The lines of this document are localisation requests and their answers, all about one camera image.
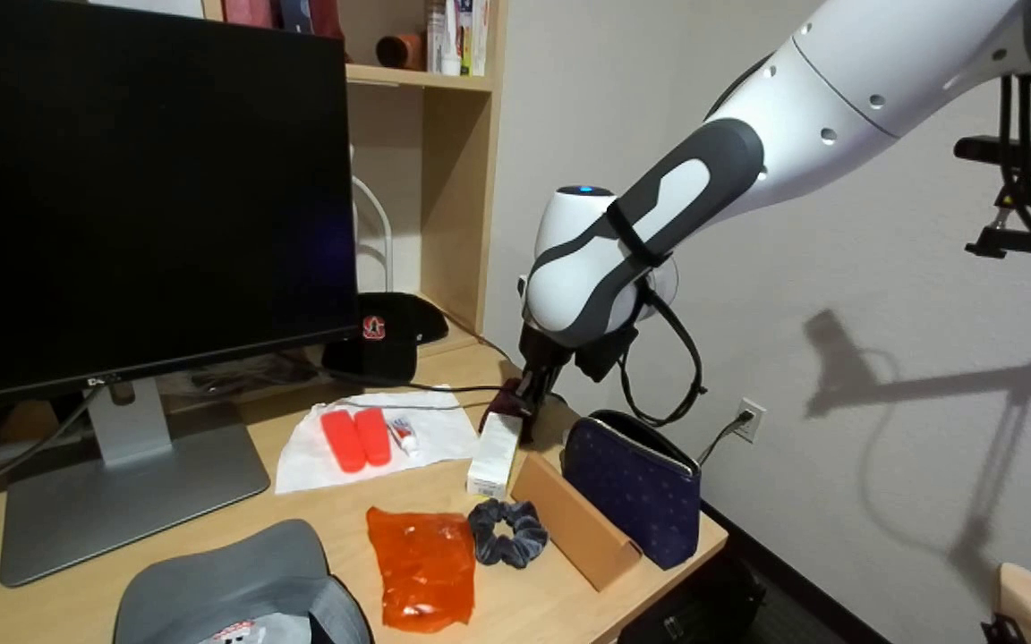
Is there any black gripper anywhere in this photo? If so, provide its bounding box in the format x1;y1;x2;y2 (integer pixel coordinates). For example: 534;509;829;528
497;327;591;423

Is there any white box with yellow edge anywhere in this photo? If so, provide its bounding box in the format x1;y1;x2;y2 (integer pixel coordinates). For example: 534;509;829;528
465;407;525;499

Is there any blue dotted purse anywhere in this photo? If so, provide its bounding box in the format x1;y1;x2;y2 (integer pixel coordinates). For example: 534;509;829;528
564;407;706;574

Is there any small white red tube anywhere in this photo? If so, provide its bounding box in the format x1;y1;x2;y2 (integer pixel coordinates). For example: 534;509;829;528
382;414;419;457

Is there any dark blue scrunchie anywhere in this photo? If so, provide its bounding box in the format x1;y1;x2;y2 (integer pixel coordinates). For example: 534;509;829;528
465;499;550;574

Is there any brown wooden block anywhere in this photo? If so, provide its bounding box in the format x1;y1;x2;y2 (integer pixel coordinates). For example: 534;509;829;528
509;452;646;593

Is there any black cap with red badge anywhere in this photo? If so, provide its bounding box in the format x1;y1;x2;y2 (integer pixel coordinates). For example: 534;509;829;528
318;291;450;388

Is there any red plastic case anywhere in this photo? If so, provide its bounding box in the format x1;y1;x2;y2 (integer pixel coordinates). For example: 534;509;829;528
318;403;395;477

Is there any orange plastic bag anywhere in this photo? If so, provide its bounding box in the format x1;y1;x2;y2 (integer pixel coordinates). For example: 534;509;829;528
362;503;480;638

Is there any light wooden shelf unit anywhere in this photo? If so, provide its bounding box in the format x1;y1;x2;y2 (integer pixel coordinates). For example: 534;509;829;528
198;0;509;336

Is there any white paper towel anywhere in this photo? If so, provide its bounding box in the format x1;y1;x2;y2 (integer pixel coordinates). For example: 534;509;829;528
272;388;480;499

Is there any grey cap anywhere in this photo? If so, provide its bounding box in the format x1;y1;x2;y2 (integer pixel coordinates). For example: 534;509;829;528
113;516;377;644

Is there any brown roll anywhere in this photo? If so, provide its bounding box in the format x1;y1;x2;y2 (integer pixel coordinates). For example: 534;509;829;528
371;29;426;72

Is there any silver monitor stand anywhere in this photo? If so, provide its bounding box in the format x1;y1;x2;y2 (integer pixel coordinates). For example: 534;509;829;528
0;376;272;592

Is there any black computer monitor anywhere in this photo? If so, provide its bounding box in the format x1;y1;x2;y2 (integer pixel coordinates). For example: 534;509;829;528
0;0;362;414

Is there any black desk cable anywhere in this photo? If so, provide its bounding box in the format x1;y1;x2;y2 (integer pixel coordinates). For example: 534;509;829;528
401;313;545;403

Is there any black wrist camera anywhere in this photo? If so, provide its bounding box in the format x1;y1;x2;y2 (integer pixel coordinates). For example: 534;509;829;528
574;322;646;388

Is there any black outlet cable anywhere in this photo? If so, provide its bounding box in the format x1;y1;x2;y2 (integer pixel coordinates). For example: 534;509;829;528
694;407;747;468

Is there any white wall outlet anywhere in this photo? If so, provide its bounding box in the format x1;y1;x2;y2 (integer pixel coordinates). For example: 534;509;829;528
734;398;771;444

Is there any black monitor cable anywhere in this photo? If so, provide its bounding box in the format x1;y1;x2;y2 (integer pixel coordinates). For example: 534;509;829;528
0;388;108;513

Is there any black camera stand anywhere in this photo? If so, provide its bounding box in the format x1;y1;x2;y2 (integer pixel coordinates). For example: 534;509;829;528
963;69;1031;327

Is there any black exterior camera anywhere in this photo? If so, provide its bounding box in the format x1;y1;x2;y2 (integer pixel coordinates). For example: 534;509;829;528
953;131;1031;181

